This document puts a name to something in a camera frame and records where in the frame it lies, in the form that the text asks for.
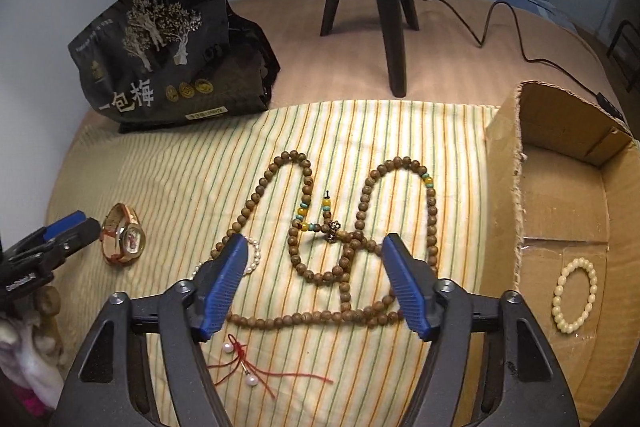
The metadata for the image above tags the red strap wristwatch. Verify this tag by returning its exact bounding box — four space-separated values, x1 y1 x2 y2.
100 202 146 265

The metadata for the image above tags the cream bead bracelet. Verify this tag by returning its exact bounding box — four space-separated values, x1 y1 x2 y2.
551 256 599 335

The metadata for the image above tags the red string pearl necklace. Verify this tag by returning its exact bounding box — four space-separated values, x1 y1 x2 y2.
207 331 335 400

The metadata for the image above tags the white pearl necklace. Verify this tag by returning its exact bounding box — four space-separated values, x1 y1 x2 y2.
190 236 264 281

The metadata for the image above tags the long wooden bead necklace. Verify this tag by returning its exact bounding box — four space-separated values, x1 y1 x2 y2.
209 149 440 331

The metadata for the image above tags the brown cardboard box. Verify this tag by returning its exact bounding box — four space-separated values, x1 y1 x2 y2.
480 81 639 425

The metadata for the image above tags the left gloved hand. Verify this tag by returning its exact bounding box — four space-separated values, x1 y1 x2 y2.
1 285 64 410

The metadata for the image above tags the striped yellow cloth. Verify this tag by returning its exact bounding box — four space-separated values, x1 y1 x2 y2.
44 98 501 427

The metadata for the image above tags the black snack bag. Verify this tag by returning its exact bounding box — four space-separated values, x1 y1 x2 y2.
68 0 281 133

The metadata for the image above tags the black clothes rack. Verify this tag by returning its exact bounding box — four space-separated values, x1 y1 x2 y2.
606 20 639 93

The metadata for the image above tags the black power cable with switch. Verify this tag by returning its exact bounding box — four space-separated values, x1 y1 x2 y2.
404 0 629 124

